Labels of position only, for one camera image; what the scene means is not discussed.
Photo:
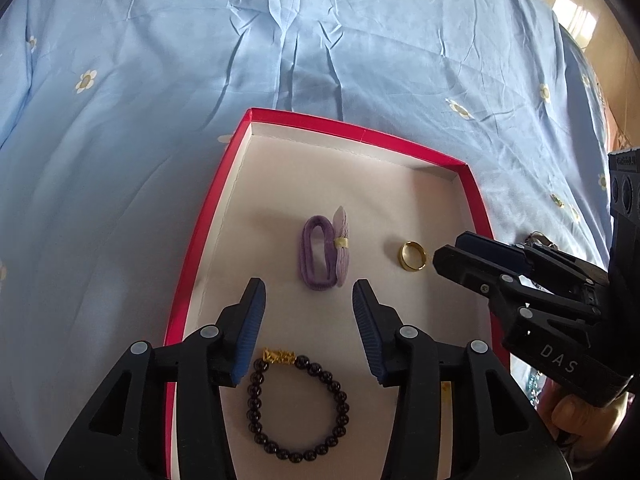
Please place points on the small gold green earring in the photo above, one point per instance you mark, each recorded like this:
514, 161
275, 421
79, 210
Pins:
556, 201

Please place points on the small silver metal charm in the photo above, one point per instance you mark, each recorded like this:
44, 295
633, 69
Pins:
537, 237

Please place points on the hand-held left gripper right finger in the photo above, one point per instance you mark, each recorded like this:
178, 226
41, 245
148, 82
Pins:
367, 332

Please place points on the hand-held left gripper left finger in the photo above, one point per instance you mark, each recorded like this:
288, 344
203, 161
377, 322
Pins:
247, 332

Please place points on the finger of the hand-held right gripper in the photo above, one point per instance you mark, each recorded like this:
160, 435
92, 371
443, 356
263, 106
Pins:
492, 250
467, 270

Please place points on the person's right hand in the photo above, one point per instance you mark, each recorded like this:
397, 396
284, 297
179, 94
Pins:
575, 415

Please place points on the blue flowered bedsheet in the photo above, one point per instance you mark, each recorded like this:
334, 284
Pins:
150, 160

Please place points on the red cardboard box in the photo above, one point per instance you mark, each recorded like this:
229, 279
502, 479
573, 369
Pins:
350, 185

